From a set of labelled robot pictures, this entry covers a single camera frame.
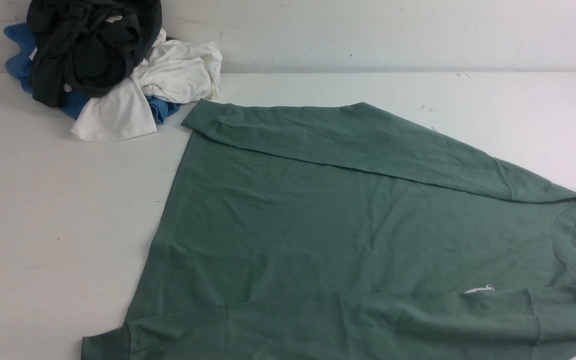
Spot green long-sleeve top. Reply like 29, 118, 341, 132
81, 100, 576, 360

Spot blue crumpled garment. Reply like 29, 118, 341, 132
3, 23, 181, 125

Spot white crumpled garment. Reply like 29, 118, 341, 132
71, 30, 223, 142

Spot black crumpled garment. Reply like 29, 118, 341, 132
26, 0, 163, 109

